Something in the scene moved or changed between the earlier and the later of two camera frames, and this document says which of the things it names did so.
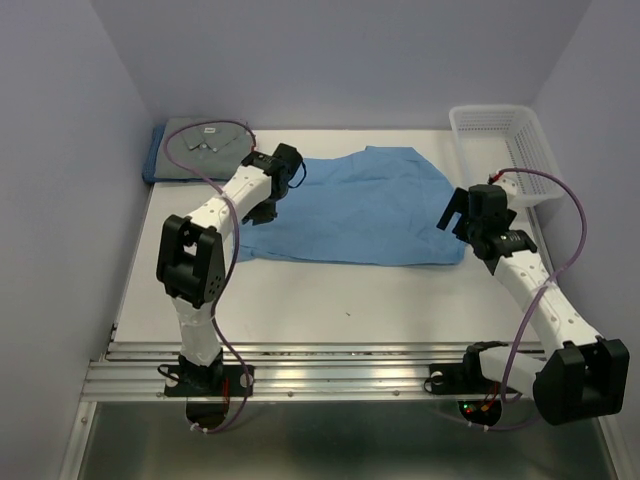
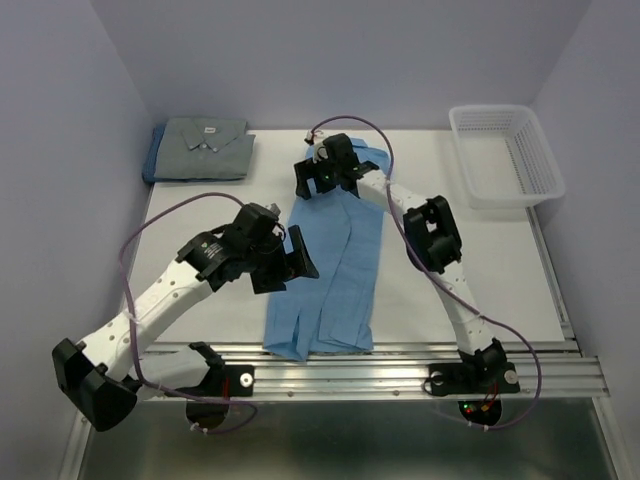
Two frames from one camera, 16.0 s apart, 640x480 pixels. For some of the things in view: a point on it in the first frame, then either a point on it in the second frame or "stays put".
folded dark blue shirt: x=151 y=159 stays put
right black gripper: x=459 y=202 -> x=306 y=169
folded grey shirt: x=212 y=149 stays put
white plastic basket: x=492 y=138 stays put
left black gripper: x=260 y=216 -> x=296 y=264
